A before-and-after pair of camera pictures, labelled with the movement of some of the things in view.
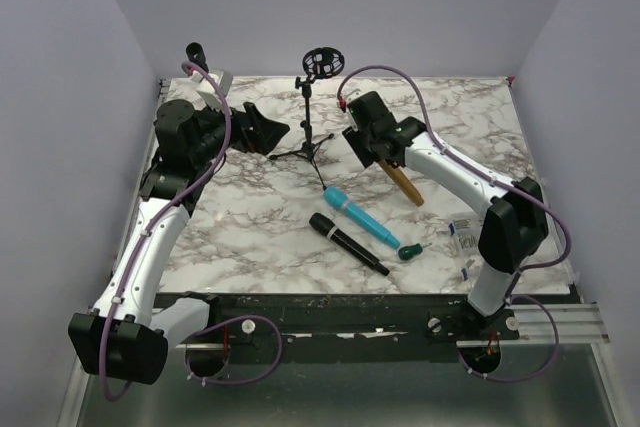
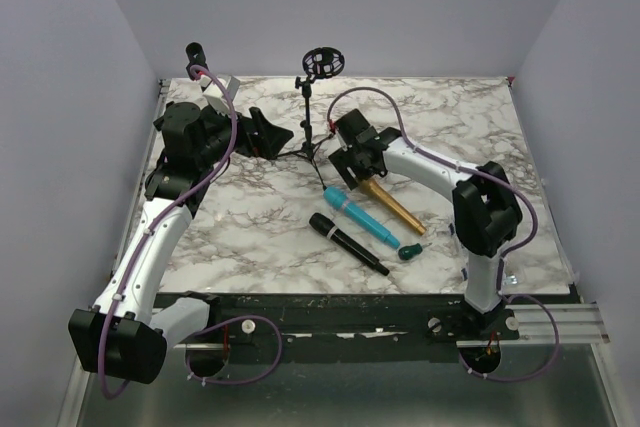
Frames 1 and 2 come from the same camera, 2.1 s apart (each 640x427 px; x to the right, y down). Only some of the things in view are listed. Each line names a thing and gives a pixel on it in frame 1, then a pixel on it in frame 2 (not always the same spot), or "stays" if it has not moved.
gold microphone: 403,181 to 372,187
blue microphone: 336,198 stays
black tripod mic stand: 320,62 stays
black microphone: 326,227 stays
